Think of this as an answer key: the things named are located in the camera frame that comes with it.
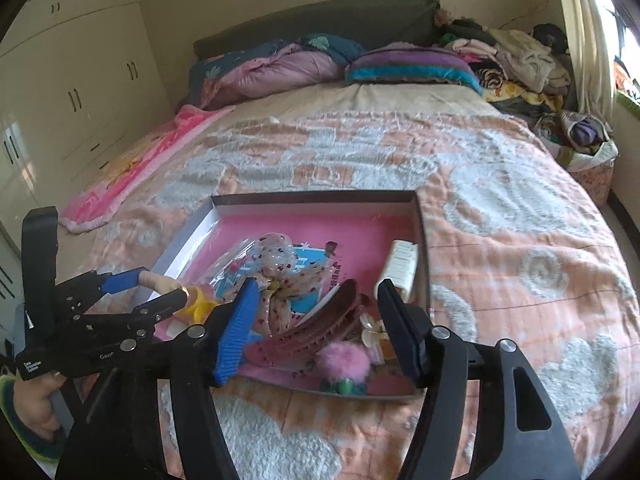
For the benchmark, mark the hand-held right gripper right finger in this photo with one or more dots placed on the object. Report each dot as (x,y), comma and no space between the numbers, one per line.
(402,340)

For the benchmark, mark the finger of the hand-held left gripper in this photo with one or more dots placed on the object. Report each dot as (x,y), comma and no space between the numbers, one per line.
(120,280)
(155,310)

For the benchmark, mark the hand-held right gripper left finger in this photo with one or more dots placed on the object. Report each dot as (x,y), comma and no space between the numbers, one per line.
(235,335)

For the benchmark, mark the sheer red-dotted hair bow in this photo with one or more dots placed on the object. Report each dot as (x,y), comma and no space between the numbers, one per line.
(280,270)

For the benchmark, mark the brown claw hair clip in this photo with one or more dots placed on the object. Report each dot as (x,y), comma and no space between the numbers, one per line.
(325,320)

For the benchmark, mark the dark shallow cardboard box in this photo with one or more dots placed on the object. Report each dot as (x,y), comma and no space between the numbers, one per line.
(300,201)

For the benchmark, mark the person's left forearm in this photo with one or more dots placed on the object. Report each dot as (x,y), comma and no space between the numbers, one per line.
(25,449)

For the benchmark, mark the person's left hand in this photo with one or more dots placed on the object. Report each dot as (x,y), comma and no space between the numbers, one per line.
(32,407)

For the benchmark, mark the white flower hair clip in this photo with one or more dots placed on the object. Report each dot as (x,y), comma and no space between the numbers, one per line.
(372,330)

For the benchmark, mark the bag of yellow rings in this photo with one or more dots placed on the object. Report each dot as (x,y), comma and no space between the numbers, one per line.
(197,307)

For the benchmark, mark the pink fluffy pompom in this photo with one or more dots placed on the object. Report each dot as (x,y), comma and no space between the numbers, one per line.
(345,362)

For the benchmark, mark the clear packet of colourful clips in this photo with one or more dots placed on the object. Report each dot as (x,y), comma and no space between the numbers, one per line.
(235,270)

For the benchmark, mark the cream plastic tube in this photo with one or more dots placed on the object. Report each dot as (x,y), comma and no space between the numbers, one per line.
(400,265)

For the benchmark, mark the pink towel blanket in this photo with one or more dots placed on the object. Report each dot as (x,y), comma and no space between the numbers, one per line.
(150,160)

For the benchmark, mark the cream wardrobe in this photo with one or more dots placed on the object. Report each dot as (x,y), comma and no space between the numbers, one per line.
(75,60)

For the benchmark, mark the folded pink and teal duvet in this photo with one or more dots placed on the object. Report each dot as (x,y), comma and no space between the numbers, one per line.
(275,67)

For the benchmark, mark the basket with laundry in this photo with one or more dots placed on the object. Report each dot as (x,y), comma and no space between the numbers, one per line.
(582,140)

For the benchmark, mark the purple and teal striped pillow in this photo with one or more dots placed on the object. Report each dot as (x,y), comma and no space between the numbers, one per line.
(415,67)

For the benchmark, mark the pile of clothes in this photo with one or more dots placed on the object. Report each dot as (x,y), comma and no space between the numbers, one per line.
(515,60)

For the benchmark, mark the dark headboard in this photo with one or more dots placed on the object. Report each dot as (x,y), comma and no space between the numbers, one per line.
(325,20)

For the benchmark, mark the colourful patterned cloth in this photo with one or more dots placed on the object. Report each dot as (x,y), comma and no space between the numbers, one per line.
(629,82)

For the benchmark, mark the cream curtain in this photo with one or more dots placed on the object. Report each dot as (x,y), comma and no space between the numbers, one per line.
(582,35)

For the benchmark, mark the window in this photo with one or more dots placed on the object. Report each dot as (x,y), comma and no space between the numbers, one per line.
(627,25)

